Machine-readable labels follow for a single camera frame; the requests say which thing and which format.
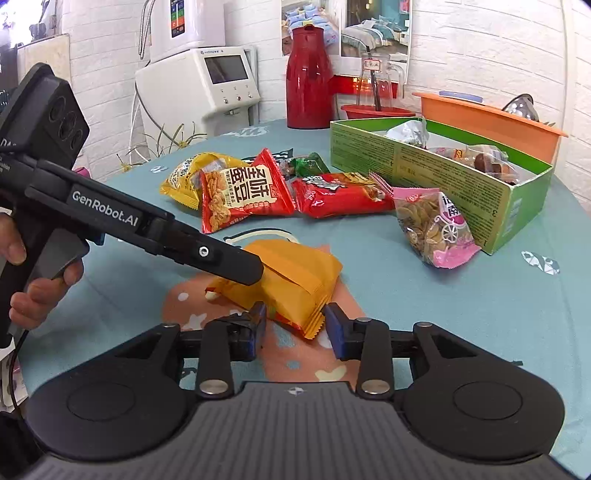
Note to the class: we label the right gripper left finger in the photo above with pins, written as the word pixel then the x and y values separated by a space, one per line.
pixel 232 338

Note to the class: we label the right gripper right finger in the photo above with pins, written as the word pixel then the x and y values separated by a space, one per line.
pixel 371 342

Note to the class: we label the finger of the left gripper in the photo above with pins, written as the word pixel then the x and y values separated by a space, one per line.
pixel 186 245

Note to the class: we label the yellow egg cake bag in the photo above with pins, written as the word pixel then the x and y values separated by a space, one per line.
pixel 183 184

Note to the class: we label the red peanut snack bag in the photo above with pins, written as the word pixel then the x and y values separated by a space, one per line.
pixel 232 194

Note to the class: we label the orange snack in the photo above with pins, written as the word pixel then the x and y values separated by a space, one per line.
pixel 297 282

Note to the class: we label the pink bean snack bag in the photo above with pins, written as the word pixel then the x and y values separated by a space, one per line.
pixel 435 227

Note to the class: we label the red chip bag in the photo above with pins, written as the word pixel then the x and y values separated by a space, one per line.
pixel 337 194

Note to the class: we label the white blue snack bag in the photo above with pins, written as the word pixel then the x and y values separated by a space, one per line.
pixel 413 132

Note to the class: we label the clear orange snack pack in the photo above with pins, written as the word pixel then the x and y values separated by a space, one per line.
pixel 487 159

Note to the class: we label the small green wrapped snack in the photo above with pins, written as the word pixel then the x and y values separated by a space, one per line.
pixel 303 166

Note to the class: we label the white water dispenser machine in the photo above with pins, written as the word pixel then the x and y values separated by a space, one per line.
pixel 197 94

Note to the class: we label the white water purifier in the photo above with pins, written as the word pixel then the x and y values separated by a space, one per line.
pixel 168 27

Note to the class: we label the green cardboard box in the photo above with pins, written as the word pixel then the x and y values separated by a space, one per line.
pixel 495 210

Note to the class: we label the red thermos jug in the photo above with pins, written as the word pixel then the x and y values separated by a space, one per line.
pixel 309 81

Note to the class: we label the red plastic basket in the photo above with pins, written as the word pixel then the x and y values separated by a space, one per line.
pixel 355 111

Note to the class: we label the orange plastic basin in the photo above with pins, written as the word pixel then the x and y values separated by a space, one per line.
pixel 528 136

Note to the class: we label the clear glass pitcher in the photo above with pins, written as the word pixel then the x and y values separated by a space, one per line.
pixel 381 82

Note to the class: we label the blue lidded container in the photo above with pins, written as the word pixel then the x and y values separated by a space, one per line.
pixel 461 96

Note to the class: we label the bedding poster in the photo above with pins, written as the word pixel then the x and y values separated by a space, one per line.
pixel 354 30

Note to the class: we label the steel bowl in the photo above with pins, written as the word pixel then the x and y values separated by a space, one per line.
pixel 522 106

